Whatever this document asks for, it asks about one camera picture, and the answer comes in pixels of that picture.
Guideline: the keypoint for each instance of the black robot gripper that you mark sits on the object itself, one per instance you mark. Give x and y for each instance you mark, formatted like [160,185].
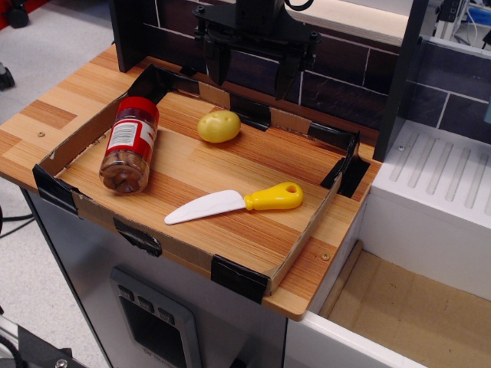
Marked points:
[261,28]

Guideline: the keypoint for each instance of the red-capped spice bottle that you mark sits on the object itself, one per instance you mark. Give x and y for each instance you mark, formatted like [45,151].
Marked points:
[125,168]

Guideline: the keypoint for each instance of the taped cardboard fence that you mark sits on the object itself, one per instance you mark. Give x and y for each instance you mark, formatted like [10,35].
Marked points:
[276,257]

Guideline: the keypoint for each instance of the yellow toy potato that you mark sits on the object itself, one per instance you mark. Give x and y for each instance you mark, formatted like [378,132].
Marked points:
[219,126]

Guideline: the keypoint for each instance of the black caster wheel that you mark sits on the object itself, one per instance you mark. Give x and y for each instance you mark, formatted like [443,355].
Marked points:
[6,79]

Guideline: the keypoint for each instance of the white toy sink unit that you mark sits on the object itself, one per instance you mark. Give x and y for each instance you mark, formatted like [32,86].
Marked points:
[412,285]

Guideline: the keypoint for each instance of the grey dishwasher control panel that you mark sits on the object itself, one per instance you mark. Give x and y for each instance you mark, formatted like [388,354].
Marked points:
[162,327]

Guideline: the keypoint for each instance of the dark grey left post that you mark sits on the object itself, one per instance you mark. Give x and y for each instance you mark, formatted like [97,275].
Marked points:
[132,23]

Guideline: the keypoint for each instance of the yellow-handled white toy knife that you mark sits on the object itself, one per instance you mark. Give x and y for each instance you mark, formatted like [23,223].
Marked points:
[286,195]

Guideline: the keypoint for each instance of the dark grey shelf post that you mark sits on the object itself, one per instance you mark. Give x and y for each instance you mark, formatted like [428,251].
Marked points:
[390,128]

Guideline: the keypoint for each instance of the black metal bracket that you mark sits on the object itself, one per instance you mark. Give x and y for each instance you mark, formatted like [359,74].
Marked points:
[37,352]

